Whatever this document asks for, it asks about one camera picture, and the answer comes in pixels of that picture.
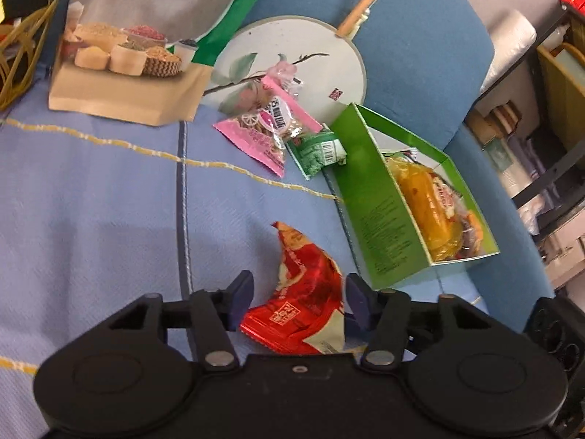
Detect green snack packet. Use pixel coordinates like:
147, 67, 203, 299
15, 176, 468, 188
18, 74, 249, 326
286, 128, 348, 180

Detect red snack packet white corner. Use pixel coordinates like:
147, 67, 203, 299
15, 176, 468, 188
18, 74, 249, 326
239, 221, 347, 356

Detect yellow wicker basket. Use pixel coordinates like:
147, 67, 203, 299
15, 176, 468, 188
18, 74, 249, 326
0, 0, 61, 111

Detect blue sofa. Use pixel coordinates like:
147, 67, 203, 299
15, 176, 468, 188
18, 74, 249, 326
196, 0, 555, 335

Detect round floral fan wooden handle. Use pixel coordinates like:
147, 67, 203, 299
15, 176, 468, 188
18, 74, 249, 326
201, 0, 408, 123

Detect white bottle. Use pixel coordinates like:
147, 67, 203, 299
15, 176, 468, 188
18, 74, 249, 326
546, 24, 573, 52

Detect pink snack packet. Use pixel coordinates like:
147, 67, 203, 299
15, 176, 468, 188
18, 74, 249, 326
212, 64, 323, 178

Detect light blue blanket yellow stripes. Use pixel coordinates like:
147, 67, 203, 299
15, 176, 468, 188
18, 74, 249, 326
0, 61, 485, 439

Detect green cardboard box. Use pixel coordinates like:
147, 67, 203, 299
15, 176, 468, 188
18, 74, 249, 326
329, 102, 502, 292

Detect paper bag with grain print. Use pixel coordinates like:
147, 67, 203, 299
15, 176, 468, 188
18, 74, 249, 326
48, 0, 287, 127

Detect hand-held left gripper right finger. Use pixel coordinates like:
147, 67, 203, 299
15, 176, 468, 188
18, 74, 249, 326
345, 273, 493, 369

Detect clear plastic roll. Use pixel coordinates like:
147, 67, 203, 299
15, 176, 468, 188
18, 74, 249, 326
479, 9, 538, 98

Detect yellow bread packet red label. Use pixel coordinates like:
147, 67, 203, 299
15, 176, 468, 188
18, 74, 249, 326
388, 155, 463, 262

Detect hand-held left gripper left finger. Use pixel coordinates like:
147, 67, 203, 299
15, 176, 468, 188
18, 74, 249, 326
108, 270, 255, 372

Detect black metal rack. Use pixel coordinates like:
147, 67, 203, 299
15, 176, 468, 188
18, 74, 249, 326
464, 0, 585, 291

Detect yellow flat box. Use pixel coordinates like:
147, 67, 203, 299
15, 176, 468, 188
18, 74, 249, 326
537, 42, 585, 153

